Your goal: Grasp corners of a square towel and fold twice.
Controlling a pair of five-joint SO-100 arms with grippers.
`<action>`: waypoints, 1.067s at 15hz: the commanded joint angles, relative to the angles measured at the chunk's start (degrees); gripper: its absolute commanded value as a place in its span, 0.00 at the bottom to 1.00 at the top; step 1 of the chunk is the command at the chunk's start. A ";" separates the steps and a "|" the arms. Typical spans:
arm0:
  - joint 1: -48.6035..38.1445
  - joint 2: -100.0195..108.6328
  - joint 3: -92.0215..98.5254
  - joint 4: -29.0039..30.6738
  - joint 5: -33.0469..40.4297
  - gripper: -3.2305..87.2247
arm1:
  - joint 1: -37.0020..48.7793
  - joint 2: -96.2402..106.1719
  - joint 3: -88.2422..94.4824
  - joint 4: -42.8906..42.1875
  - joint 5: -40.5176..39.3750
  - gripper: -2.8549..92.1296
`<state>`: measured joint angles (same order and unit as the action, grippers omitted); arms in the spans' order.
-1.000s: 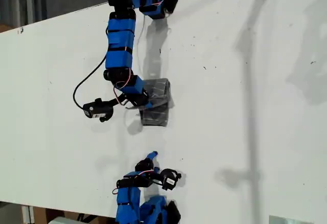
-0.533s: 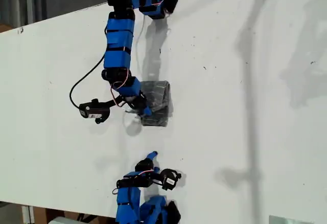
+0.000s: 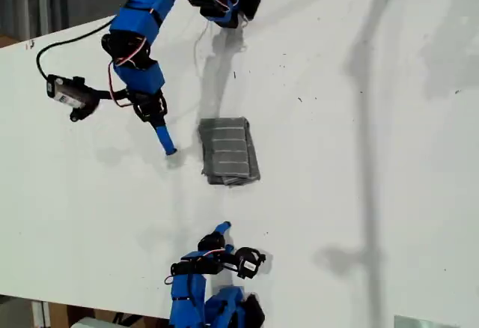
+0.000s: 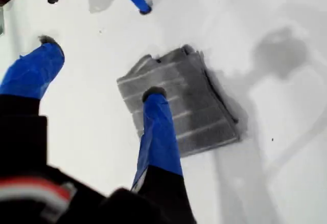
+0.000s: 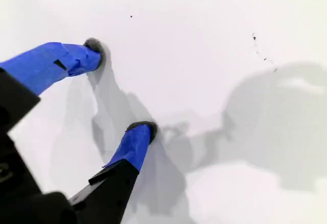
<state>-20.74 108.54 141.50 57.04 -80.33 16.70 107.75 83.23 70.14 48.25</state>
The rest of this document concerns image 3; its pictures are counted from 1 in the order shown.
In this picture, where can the white table leg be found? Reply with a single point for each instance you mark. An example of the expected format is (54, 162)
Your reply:
(40, 315)

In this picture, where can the black camera stalk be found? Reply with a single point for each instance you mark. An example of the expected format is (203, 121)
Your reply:
(231, 266)
(108, 94)

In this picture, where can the grey striped square towel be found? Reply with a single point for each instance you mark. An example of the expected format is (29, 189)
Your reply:
(228, 148)

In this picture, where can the grey metal post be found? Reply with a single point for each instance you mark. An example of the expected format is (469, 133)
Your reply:
(43, 2)

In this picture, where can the white container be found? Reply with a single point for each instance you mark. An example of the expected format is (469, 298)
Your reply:
(90, 323)

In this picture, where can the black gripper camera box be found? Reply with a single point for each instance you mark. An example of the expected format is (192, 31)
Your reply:
(250, 264)
(71, 94)

